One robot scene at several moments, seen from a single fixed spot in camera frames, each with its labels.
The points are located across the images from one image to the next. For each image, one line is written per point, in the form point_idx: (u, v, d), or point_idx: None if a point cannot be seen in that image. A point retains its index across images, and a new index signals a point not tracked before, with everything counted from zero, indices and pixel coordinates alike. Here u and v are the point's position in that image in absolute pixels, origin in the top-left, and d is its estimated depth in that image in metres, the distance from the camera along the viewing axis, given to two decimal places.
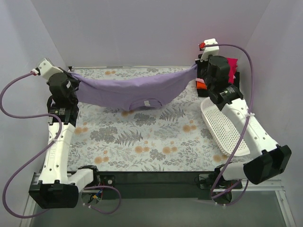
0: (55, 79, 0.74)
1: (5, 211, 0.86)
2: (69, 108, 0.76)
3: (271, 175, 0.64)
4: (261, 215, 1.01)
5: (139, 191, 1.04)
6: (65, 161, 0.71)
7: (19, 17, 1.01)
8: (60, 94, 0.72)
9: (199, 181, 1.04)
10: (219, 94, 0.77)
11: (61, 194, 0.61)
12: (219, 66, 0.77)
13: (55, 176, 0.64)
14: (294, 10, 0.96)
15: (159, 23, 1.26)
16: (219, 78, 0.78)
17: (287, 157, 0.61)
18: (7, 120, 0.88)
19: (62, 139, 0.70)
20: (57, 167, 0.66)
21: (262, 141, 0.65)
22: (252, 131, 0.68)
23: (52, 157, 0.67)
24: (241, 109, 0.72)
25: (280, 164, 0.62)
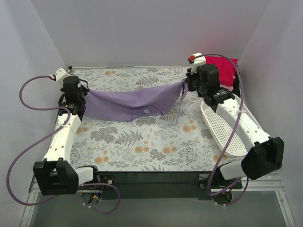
0: (68, 78, 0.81)
1: (5, 211, 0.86)
2: (77, 103, 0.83)
3: (269, 170, 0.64)
4: (261, 215, 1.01)
5: (139, 191, 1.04)
6: (70, 147, 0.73)
7: (19, 16, 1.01)
8: (71, 91, 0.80)
9: (199, 181, 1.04)
10: (213, 97, 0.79)
11: (62, 173, 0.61)
12: (209, 71, 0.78)
13: (60, 154, 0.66)
14: (293, 10, 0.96)
15: (159, 23, 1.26)
16: (211, 83, 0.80)
17: (280, 147, 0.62)
18: (7, 120, 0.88)
19: (69, 126, 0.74)
20: (63, 147, 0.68)
21: (254, 134, 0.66)
22: (244, 126, 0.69)
23: (58, 139, 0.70)
24: (233, 107, 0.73)
25: (275, 157, 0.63)
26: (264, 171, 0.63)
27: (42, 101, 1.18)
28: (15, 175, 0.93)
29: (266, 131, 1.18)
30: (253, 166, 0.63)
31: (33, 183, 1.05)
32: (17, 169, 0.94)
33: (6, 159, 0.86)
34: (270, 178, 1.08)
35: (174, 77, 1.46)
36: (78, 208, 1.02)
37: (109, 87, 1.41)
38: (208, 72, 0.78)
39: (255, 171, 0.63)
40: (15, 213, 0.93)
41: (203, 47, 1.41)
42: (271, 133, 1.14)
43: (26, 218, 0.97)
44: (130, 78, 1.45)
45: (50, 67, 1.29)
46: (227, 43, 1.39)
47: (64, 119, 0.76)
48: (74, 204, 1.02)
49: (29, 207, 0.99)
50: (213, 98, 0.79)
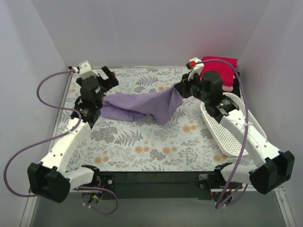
0: (88, 82, 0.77)
1: (5, 211, 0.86)
2: (91, 110, 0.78)
3: (278, 183, 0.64)
4: (261, 216, 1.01)
5: (139, 191, 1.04)
6: (70, 154, 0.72)
7: (19, 16, 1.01)
8: (88, 97, 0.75)
9: (199, 181, 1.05)
10: (216, 107, 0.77)
11: (53, 183, 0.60)
12: (212, 81, 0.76)
13: (55, 162, 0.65)
14: (294, 10, 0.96)
15: (159, 23, 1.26)
16: (214, 93, 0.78)
17: (291, 162, 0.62)
18: (7, 121, 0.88)
19: (75, 134, 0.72)
20: (62, 155, 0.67)
21: (264, 150, 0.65)
22: (253, 141, 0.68)
23: (60, 145, 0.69)
24: (238, 119, 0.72)
25: (286, 170, 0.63)
26: (274, 185, 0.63)
27: (42, 101, 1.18)
28: (15, 175, 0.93)
29: (266, 131, 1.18)
30: (263, 181, 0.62)
31: None
32: (17, 169, 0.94)
33: (6, 160, 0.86)
34: None
35: (174, 77, 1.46)
36: (78, 208, 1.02)
37: None
38: (211, 82, 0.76)
39: (266, 187, 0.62)
40: (15, 213, 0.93)
41: (203, 47, 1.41)
42: (271, 133, 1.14)
43: (26, 218, 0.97)
44: (130, 78, 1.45)
45: (50, 68, 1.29)
46: (227, 43, 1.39)
47: (73, 124, 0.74)
48: (74, 204, 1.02)
49: (29, 207, 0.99)
50: (217, 109, 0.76)
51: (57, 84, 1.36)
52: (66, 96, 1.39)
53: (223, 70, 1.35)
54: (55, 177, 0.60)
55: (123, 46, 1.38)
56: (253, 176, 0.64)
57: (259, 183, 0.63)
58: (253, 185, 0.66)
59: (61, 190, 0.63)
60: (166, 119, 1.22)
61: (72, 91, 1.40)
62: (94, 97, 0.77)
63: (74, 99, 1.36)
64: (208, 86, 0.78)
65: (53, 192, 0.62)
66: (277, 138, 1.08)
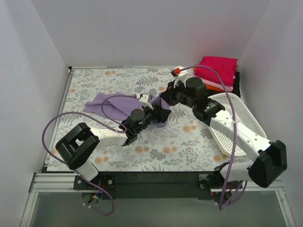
0: (138, 113, 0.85)
1: (5, 211, 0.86)
2: (130, 135, 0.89)
3: (276, 173, 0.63)
4: (261, 216, 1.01)
5: (138, 191, 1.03)
6: (103, 144, 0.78)
7: (19, 17, 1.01)
8: (131, 123, 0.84)
9: (199, 181, 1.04)
10: (203, 111, 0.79)
11: (89, 146, 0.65)
12: (196, 87, 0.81)
13: (97, 135, 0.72)
14: (294, 10, 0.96)
15: (159, 23, 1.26)
16: (200, 98, 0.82)
17: (284, 150, 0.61)
18: (7, 121, 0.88)
19: (118, 135, 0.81)
20: (103, 136, 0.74)
21: (255, 143, 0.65)
22: (243, 136, 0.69)
23: (107, 131, 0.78)
24: (227, 118, 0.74)
25: (281, 160, 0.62)
26: (273, 176, 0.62)
27: (43, 101, 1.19)
28: (16, 175, 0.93)
29: (266, 131, 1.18)
30: (261, 175, 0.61)
31: (33, 183, 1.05)
32: (17, 169, 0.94)
33: (6, 160, 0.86)
34: None
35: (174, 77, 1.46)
36: (78, 207, 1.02)
37: (109, 87, 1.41)
38: (195, 88, 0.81)
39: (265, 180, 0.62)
40: (16, 213, 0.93)
41: (203, 47, 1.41)
42: (271, 133, 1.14)
43: (26, 218, 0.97)
44: (130, 78, 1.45)
45: (50, 68, 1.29)
46: (227, 43, 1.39)
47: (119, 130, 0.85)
48: (73, 204, 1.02)
49: (29, 207, 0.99)
50: (204, 111, 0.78)
51: (57, 84, 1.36)
52: (66, 95, 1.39)
53: (222, 70, 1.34)
54: (93, 143, 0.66)
55: (123, 46, 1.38)
56: (251, 171, 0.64)
57: (258, 178, 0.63)
58: (255, 180, 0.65)
59: (81, 159, 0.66)
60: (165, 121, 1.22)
61: (72, 91, 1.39)
62: (137, 126, 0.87)
63: (74, 99, 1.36)
64: (193, 92, 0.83)
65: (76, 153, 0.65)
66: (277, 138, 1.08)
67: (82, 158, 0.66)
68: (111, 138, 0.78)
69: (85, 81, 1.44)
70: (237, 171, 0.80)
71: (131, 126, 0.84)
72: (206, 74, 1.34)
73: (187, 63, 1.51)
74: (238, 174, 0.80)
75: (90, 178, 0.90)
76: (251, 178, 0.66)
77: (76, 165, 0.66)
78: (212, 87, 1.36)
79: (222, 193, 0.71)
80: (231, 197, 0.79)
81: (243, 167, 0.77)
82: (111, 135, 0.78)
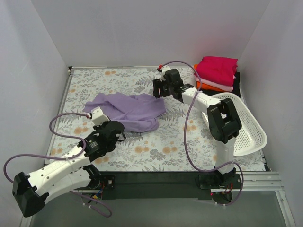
0: (114, 125, 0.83)
1: (5, 211, 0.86)
2: (100, 149, 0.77)
3: (231, 127, 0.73)
4: (261, 216, 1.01)
5: (138, 191, 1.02)
6: (59, 178, 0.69)
7: (19, 18, 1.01)
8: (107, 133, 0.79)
9: (199, 181, 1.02)
10: (178, 91, 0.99)
11: (26, 204, 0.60)
12: (171, 73, 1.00)
13: (37, 183, 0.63)
14: (294, 10, 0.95)
15: (159, 23, 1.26)
16: (175, 82, 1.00)
17: (231, 104, 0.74)
18: (7, 121, 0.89)
19: (70, 163, 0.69)
20: (48, 179, 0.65)
21: (209, 101, 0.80)
22: (201, 99, 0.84)
23: (53, 168, 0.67)
24: (192, 91, 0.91)
25: (232, 114, 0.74)
26: (228, 128, 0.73)
27: (42, 101, 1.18)
28: None
29: (266, 131, 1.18)
30: (214, 125, 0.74)
31: None
32: (18, 170, 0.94)
33: (6, 160, 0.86)
34: (270, 178, 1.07)
35: None
36: (78, 208, 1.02)
37: (109, 86, 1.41)
38: (170, 73, 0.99)
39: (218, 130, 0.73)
40: (16, 213, 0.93)
41: (203, 47, 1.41)
42: (270, 133, 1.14)
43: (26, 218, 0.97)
44: (130, 78, 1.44)
45: (50, 67, 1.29)
46: (227, 43, 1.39)
47: (75, 152, 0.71)
48: (74, 204, 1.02)
49: None
50: (179, 91, 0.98)
51: (57, 84, 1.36)
52: (66, 95, 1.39)
53: (222, 70, 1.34)
54: (28, 201, 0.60)
55: (123, 46, 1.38)
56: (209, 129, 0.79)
57: (214, 131, 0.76)
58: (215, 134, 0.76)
59: (31, 210, 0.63)
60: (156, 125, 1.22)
61: (72, 91, 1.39)
62: (111, 138, 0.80)
63: (74, 99, 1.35)
64: (169, 78, 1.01)
65: (23, 208, 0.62)
66: (277, 138, 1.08)
67: (33, 209, 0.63)
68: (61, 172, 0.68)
69: (84, 81, 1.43)
70: (222, 154, 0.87)
71: (107, 135, 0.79)
72: (206, 73, 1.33)
73: (187, 63, 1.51)
74: (223, 156, 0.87)
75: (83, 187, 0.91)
76: (212, 135, 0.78)
77: (35, 212, 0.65)
78: (211, 87, 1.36)
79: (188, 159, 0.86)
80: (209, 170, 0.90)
81: (221, 144, 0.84)
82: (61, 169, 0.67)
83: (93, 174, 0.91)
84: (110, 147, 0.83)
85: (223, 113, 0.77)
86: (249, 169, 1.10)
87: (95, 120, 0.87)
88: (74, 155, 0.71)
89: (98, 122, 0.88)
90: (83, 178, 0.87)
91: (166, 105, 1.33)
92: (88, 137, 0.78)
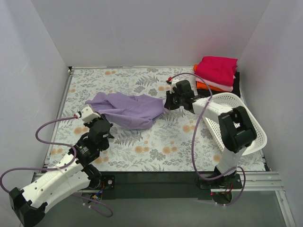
0: (101, 125, 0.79)
1: (4, 211, 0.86)
2: (91, 152, 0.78)
3: (245, 136, 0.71)
4: (260, 216, 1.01)
5: (138, 192, 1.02)
6: (55, 187, 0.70)
7: (19, 18, 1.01)
8: (93, 136, 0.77)
9: (199, 181, 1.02)
10: (189, 102, 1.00)
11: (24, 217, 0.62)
12: (182, 83, 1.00)
13: (32, 196, 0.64)
14: (294, 10, 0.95)
15: (159, 23, 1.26)
16: (186, 92, 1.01)
17: (244, 113, 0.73)
18: (7, 121, 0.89)
19: (62, 172, 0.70)
20: (41, 191, 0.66)
21: (220, 110, 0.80)
22: (212, 108, 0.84)
23: (47, 179, 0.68)
24: (203, 101, 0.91)
25: (245, 123, 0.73)
26: (243, 138, 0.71)
27: (43, 102, 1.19)
28: (17, 175, 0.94)
29: (266, 130, 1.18)
30: (227, 135, 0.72)
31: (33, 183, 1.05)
32: (18, 170, 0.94)
33: (6, 160, 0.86)
34: (270, 178, 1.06)
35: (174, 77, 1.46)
36: (78, 208, 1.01)
37: (109, 87, 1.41)
38: (181, 84, 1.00)
39: (231, 140, 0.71)
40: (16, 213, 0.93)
41: (203, 47, 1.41)
42: (270, 133, 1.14)
43: None
44: (130, 78, 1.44)
45: (50, 68, 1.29)
46: (227, 43, 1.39)
47: (66, 161, 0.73)
48: (73, 204, 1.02)
49: None
50: (190, 102, 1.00)
51: (57, 84, 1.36)
52: (66, 96, 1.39)
53: (222, 70, 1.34)
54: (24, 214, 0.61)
55: (123, 46, 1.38)
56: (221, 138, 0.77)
57: (227, 141, 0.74)
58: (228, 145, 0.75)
59: (31, 221, 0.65)
60: (148, 126, 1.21)
61: (72, 91, 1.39)
62: (100, 139, 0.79)
63: (74, 99, 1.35)
64: (181, 89, 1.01)
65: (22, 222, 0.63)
66: (277, 138, 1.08)
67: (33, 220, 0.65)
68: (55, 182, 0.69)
69: (84, 81, 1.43)
70: (226, 158, 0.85)
71: (94, 138, 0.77)
72: (207, 73, 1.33)
73: (188, 63, 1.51)
74: (225, 157, 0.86)
75: (84, 187, 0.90)
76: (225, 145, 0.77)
77: (36, 222, 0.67)
78: (211, 87, 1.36)
79: (193, 165, 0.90)
80: (214, 178, 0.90)
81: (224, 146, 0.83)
82: (55, 180, 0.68)
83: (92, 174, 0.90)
84: (101, 147, 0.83)
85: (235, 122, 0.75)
86: (249, 169, 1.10)
87: (86, 118, 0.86)
88: (66, 164, 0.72)
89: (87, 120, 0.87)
90: (80, 179, 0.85)
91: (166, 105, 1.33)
92: (77, 144, 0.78)
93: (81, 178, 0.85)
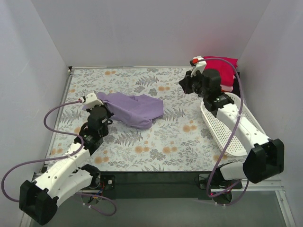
0: (96, 113, 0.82)
1: (4, 211, 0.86)
2: (95, 139, 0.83)
3: (271, 173, 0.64)
4: (260, 216, 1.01)
5: (139, 192, 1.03)
6: (66, 178, 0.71)
7: (19, 17, 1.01)
8: (93, 125, 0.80)
9: (199, 181, 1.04)
10: (213, 102, 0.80)
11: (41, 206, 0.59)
12: (211, 77, 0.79)
13: (48, 185, 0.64)
14: (294, 10, 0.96)
15: (159, 23, 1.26)
16: (212, 89, 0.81)
17: (281, 149, 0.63)
18: (7, 121, 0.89)
19: (73, 159, 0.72)
20: (55, 178, 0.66)
21: (254, 137, 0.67)
22: (243, 128, 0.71)
23: (57, 168, 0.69)
24: (232, 111, 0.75)
25: (277, 159, 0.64)
26: (268, 175, 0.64)
27: (43, 101, 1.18)
28: (17, 175, 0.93)
29: (266, 130, 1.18)
30: (255, 170, 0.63)
31: None
32: (18, 170, 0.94)
33: (6, 159, 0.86)
34: (270, 178, 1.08)
35: (174, 77, 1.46)
36: (78, 208, 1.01)
37: (109, 86, 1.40)
38: (210, 78, 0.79)
39: (257, 174, 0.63)
40: (16, 213, 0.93)
41: (203, 47, 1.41)
42: (270, 133, 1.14)
43: (25, 218, 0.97)
44: (130, 78, 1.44)
45: (50, 67, 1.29)
46: (227, 43, 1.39)
47: (75, 148, 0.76)
48: (73, 204, 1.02)
49: None
50: (213, 103, 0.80)
51: (57, 84, 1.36)
52: (66, 96, 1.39)
53: (221, 70, 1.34)
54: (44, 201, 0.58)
55: (123, 46, 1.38)
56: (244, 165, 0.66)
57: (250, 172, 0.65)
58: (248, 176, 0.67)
59: (47, 214, 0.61)
60: (147, 126, 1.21)
61: (72, 91, 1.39)
62: (100, 126, 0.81)
63: (74, 99, 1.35)
64: (208, 82, 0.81)
65: (38, 215, 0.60)
66: (277, 138, 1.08)
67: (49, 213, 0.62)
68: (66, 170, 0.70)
69: (84, 81, 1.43)
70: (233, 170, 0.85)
71: (94, 126, 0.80)
72: None
73: (187, 63, 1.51)
74: None
75: (84, 187, 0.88)
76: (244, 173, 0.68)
77: (50, 215, 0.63)
78: None
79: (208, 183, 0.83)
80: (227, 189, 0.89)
81: None
82: (66, 167, 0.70)
83: (93, 170, 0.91)
84: (102, 131, 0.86)
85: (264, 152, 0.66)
86: None
87: (90, 104, 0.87)
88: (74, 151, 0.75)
89: (90, 106, 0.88)
90: (84, 176, 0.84)
91: (166, 105, 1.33)
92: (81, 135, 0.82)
93: (83, 175, 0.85)
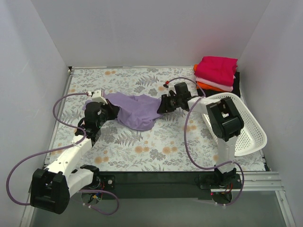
0: (91, 106, 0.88)
1: (4, 211, 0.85)
2: (94, 130, 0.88)
3: (233, 125, 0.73)
4: (261, 216, 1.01)
5: (139, 192, 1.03)
6: (74, 165, 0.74)
7: (18, 16, 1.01)
8: (90, 117, 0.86)
9: (199, 181, 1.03)
10: (185, 102, 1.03)
11: (58, 189, 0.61)
12: (179, 85, 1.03)
13: (60, 169, 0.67)
14: (294, 10, 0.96)
15: (159, 23, 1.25)
16: (183, 93, 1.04)
17: (229, 100, 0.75)
18: (7, 121, 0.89)
19: (79, 145, 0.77)
20: (66, 163, 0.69)
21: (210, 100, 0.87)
22: (203, 101, 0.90)
23: (66, 154, 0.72)
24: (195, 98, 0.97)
25: (232, 112, 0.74)
26: (231, 126, 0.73)
27: (43, 101, 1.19)
28: (17, 175, 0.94)
29: (266, 131, 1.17)
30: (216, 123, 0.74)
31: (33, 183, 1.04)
32: (18, 169, 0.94)
33: (5, 160, 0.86)
34: (270, 178, 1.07)
35: (174, 77, 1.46)
36: (78, 208, 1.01)
37: (109, 86, 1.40)
38: (178, 86, 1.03)
39: (218, 127, 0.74)
40: (16, 213, 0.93)
41: (203, 47, 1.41)
42: (270, 133, 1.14)
43: (25, 218, 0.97)
44: (130, 78, 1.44)
45: (50, 67, 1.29)
46: (227, 43, 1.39)
47: (77, 139, 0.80)
48: (73, 204, 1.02)
49: (30, 207, 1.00)
50: (186, 102, 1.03)
51: (57, 84, 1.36)
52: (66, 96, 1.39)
53: (222, 70, 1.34)
54: (60, 183, 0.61)
55: (123, 46, 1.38)
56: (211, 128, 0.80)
57: (216, 129, 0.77)
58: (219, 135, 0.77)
59: (62, 201, 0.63)
60: (147, 127, 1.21)
61: (72, 91, 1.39)
62: (96, 118, 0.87)
63: (74, 99, 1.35)
64: (178, 89, 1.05)
65: (55, 200, 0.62)
66: (277, 138, 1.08)
67: (64, 199, 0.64)
68: (74, 156, 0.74)
69: (84, 81, 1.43)
70: (222, 152, 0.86)
71: (91, 119, 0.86)
72: (207, 73, 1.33)
73: (187, 63, 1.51)
74: (225, 155, 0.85)
75: (85, 185, 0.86)
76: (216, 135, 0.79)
77: (65, 203, 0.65)
78: (211, 87, 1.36)
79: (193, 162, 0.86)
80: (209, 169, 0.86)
81: (222, 142, 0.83)
82: (74, 154, 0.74)
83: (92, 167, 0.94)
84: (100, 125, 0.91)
85: (225, 112, 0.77)
86: (249, 168, 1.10)
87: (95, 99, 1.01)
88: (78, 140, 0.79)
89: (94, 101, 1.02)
90: (85, 172, 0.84)
91: None
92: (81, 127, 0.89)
93: (85, 171, 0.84)
